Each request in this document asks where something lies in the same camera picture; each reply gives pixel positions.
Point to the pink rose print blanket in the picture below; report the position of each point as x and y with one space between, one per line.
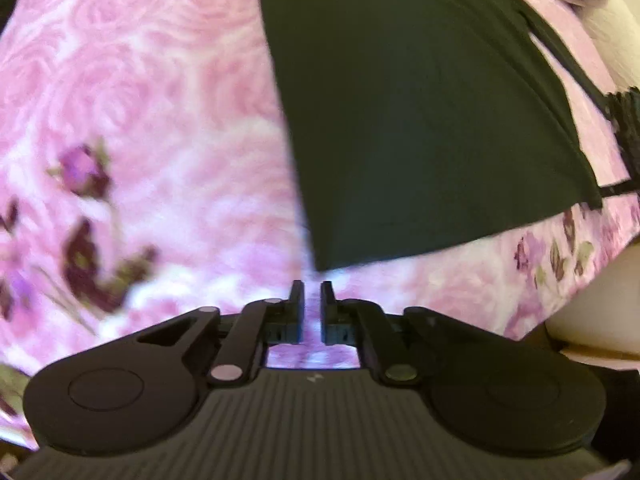
175 110

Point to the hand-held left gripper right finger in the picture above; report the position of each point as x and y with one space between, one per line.
327 312

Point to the dark green garment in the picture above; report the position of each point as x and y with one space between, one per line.
400 110

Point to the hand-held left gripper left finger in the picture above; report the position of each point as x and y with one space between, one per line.
298 312

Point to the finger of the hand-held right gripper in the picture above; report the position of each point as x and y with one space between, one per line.
570 66
620 188

